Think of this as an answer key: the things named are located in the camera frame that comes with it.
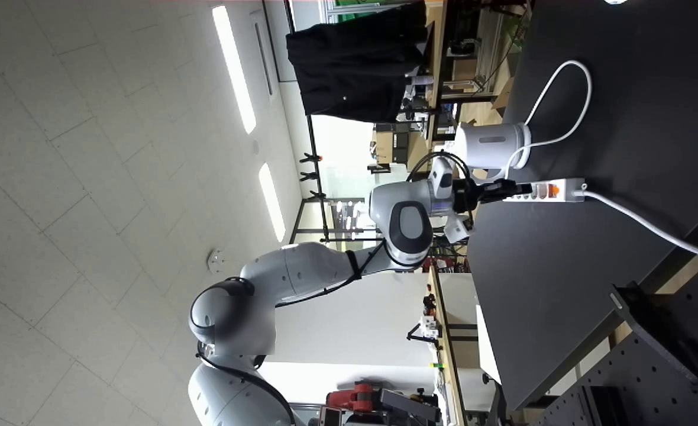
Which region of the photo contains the short ceiling light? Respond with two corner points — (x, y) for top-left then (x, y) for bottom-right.
(255, 161), (289, 246)

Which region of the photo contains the white power strip cable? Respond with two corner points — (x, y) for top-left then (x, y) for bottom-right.
(578, 187), (698, 268)

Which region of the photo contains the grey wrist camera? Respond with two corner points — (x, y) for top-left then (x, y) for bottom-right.
(429, 154), (457, 198)

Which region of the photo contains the black hanging cloth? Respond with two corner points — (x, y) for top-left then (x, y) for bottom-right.
(285, 1), (430, 126)

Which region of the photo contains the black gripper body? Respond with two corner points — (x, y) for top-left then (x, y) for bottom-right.
(449, 175), (485, 214)

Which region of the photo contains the white power strip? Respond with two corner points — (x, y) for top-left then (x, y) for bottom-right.
(501, 176), (590, 206)

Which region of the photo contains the white kettle cable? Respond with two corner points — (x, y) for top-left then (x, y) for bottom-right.
(504, 58), (596, 180)

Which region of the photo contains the black perforated board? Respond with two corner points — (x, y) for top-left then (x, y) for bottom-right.
(512, 264), (698, 426)

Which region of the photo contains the red and black machine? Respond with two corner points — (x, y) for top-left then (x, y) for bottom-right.
(321, 379), (442, 426)

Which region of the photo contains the black pole stand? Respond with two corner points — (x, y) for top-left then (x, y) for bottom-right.
(285, 0), (472, 247)

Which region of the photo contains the long ceiling light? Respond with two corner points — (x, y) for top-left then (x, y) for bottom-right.
(209, 1), (260, 136)

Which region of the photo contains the white electric kettle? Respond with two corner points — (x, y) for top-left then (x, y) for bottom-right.
(449, 117), (534, 185)

